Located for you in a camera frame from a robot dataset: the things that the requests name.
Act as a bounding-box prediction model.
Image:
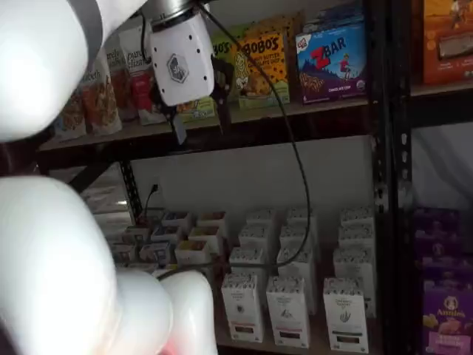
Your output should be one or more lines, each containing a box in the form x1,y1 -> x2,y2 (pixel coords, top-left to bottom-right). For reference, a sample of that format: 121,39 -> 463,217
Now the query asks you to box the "black power cord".
141,186 -> 157,225

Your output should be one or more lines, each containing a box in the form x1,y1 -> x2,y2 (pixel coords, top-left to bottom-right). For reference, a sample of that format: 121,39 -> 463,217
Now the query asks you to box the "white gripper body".
149,11 -> 216,107

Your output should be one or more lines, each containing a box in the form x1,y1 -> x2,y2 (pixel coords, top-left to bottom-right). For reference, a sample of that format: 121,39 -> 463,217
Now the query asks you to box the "black metal shelf rack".
35,0 -> 393,355
391,0 -> 473,355

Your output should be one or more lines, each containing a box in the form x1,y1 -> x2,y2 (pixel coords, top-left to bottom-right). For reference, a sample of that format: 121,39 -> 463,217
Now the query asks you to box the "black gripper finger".
210,56 -> 235,136
149,85 -> 186,146

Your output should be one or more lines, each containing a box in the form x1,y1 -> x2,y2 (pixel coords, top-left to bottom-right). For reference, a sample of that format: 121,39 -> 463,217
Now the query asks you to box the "orange snack box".
422,0 -> 473,87

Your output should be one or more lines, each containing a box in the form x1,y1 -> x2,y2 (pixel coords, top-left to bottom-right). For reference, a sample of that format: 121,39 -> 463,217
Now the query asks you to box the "granola bag with red label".
123,25 -> 167,126

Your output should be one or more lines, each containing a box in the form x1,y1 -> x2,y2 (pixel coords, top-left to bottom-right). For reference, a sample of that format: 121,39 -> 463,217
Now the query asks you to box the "white box green strip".
322,277 -> 370,353
339,206 -> 375,229
337,223 -> 375,251
332,245 -> 376,320

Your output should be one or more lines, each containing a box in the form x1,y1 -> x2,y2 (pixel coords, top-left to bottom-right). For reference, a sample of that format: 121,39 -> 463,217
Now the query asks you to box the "white box red strip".
238,223 -> 275,253
245,208 -> 279,229
221,272 -> 265,343
228,245 -> 268,284

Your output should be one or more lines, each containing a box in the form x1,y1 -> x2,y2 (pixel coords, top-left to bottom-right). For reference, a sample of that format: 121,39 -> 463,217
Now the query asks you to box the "white box pink strip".
265,274 -> 312,349
279,223 -> 317,253
276,246 -> 317,316
286,206 -> 317,229

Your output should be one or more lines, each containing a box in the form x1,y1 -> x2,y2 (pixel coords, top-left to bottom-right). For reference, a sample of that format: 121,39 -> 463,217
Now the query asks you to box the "purple Annie's box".
421,266 -> 473,355

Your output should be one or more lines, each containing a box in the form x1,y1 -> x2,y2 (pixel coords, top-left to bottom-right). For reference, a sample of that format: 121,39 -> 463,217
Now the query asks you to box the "small white box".
123,225 -> 153,246
110,241 -> 138,263

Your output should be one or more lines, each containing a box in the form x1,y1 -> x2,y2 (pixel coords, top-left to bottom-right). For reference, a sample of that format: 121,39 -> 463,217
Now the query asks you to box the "yellow Bobo's box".
232,22 -> 291,110

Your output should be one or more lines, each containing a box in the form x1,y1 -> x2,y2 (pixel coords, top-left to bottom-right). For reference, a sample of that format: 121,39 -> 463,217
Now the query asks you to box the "blue ZBar box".
295,17 -> 369,107

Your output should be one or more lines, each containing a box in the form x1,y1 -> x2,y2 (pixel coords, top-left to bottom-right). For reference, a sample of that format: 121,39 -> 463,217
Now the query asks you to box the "small box yellow top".
174,240 -> 212,266
197,211 -> 228,232
188,226 -> 223,249

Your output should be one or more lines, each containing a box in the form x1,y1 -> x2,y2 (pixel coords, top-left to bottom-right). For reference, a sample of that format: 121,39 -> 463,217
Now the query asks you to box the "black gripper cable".
138,4 -> 313,283

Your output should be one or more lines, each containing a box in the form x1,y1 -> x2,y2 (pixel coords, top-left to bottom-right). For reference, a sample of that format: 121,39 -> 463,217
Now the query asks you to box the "green Bobo's box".
175,27 -> 241,124

